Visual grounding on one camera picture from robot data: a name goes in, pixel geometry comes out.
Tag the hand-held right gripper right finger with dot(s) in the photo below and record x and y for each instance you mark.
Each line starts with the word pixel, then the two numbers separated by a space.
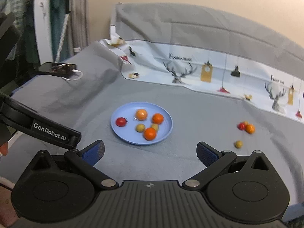
pixel 207 155

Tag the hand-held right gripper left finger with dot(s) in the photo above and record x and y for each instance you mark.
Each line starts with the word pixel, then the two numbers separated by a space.
pixel 93 153

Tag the blue plastic plate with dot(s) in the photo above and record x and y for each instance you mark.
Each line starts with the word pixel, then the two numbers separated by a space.
pixel 129 135

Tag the yellow-green small fruit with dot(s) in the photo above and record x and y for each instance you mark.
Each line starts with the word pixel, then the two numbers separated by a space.
pixel 154 126
pixel 238 144
pixel 140 127

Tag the small orange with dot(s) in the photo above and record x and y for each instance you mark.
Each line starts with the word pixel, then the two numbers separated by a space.
pixel 250 128
pixel 157 118
pixel 150 133

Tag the large orange with stem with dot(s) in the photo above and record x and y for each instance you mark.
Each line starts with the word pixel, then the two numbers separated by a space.
pixel 141 114

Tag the person's left hand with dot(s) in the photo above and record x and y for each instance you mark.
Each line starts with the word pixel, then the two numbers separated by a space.
pixel 4 148

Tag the grey bed sheet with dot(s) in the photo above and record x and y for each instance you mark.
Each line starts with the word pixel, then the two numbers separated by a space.
pixel 190 104

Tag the black smartphone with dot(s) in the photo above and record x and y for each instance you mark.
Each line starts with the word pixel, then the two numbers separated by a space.
pixel 57 68

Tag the light blue cloth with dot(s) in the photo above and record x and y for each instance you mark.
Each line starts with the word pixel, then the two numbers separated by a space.
pixel 294 210

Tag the gooseneck phone holder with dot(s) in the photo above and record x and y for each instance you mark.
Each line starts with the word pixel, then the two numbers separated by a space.
pixel 65 28

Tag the phone holder stand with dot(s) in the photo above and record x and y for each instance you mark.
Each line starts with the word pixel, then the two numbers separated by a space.
pixel 79 19

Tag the grey quilt with printed band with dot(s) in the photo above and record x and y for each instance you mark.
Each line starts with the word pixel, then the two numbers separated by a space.
pixel 190 28

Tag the white curved frame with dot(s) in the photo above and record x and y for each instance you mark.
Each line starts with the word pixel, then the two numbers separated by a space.
pixel 44 28

